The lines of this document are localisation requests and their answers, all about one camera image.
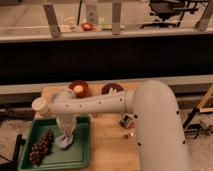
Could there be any green plastic tray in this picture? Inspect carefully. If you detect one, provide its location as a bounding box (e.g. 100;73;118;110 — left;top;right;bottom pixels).
18;115;91;171

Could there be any blue sponge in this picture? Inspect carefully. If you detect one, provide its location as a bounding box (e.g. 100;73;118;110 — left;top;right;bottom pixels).
52;93;59;101

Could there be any orange handled peeler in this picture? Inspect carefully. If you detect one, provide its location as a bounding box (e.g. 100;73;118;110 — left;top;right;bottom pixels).
119;115;134;129

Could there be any light blue towel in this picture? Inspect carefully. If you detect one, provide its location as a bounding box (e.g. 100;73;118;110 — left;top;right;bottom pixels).
55;134;73;149

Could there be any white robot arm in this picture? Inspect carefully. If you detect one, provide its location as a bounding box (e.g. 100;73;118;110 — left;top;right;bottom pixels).
50;80;192;171

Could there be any black office chair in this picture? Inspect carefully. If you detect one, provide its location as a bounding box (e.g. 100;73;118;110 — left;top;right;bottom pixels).
141;0;198;28

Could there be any white lidded cup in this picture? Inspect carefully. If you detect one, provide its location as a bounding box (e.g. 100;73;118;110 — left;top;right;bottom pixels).
32;97;50;117

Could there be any orange bowl with egg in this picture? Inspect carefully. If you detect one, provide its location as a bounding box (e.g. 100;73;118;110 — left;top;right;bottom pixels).
69;80;89;98

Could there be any metal spoon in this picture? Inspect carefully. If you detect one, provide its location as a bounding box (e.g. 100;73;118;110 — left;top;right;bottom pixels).
124;130;135;139

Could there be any pale food in bowl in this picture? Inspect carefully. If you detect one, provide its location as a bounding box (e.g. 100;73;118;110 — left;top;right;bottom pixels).
108;88;117;94

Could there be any black stand at left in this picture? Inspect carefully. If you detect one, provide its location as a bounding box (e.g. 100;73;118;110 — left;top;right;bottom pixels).
0;134;25;171

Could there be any orange object on shelf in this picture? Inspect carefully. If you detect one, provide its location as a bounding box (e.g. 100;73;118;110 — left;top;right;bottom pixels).
81;22;94;31

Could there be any bunch of dark grapes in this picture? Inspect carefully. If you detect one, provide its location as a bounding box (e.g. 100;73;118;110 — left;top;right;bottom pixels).
29;130;54;165

